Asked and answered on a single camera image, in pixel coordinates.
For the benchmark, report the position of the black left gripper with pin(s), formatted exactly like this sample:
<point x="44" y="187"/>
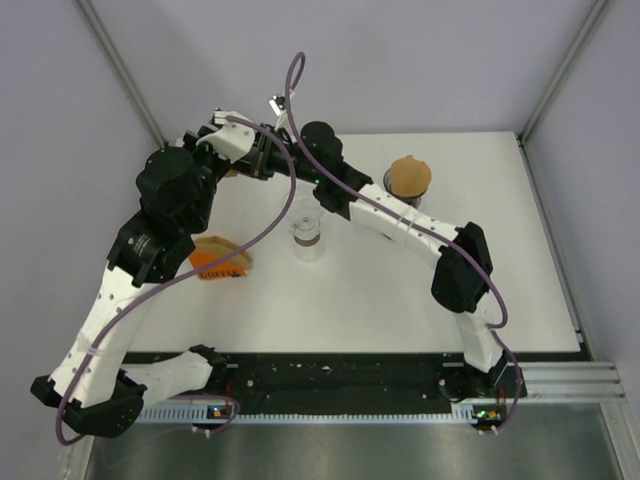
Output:
<point x="190" y="139"/>

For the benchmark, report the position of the aluminium frame post right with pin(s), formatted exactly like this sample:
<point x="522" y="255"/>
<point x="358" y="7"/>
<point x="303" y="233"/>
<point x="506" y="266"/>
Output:
<point x="581" y="40"/>

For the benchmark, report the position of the grey slotted cable duct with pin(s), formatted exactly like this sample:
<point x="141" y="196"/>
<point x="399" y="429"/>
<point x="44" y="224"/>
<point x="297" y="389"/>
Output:
<point x="218" y="413"/>

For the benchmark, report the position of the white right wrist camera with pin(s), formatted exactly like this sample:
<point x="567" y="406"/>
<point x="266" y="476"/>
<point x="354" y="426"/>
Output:
<point x="280" y="105"/>

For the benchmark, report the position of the orange coffee filter box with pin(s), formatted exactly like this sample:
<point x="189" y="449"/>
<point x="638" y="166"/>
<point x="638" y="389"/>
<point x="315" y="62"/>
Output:
<point x="219" y="271"/>

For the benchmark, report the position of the brown paper coffee filter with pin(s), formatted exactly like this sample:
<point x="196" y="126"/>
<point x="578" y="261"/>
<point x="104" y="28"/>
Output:
<point x="411" y="174"/>

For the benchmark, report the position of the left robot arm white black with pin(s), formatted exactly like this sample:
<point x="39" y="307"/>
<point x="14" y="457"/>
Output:
<point x="90" y="391"/>

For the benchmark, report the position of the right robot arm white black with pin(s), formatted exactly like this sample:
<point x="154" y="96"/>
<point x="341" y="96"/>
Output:
<point x="458" y="255"/>

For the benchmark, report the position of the smoky transparent plastic coffee dripper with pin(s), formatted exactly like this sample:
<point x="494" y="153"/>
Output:
<point x="412" y="198"/>

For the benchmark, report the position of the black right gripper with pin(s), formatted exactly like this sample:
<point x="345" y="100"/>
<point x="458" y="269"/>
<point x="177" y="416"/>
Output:
<point x="259" y="165"/>

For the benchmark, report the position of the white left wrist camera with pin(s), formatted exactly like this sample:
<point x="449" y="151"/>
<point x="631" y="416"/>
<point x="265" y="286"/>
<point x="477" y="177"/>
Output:
<point x="232" y="135"/>

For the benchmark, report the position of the aluminium frame rail front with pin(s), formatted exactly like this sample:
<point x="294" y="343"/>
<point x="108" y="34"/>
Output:
<point x="572" y="382"/>

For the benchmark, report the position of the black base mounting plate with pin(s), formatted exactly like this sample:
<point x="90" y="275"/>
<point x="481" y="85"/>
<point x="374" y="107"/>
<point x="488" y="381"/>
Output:
<point x="356" y="384"/>

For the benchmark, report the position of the aluminium frame post left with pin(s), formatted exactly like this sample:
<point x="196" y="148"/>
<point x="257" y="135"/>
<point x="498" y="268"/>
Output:
<point x="116" y="63"/>

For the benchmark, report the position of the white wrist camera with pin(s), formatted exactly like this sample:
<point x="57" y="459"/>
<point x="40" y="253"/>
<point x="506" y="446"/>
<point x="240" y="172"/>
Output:
<point x="280" y="105"/>
<point x="232" y="135"/>

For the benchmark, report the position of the aluminium frame post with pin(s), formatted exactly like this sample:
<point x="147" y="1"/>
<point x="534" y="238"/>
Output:
<point x="581" y="40"/>
<point x="116" y="63"/>

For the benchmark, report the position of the glass carafe with cork band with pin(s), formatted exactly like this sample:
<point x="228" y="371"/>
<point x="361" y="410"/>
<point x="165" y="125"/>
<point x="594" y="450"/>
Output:
<point x="305" y="222"/>

